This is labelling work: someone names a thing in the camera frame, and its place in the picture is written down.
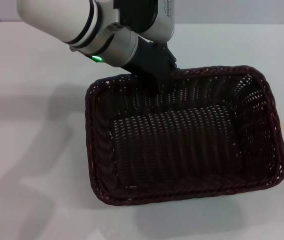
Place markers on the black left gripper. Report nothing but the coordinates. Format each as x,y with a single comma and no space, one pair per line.
152,62

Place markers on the dark woven rectangular basket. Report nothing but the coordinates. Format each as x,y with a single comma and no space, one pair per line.
182,150

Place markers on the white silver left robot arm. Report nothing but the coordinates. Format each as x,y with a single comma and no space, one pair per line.
57,17

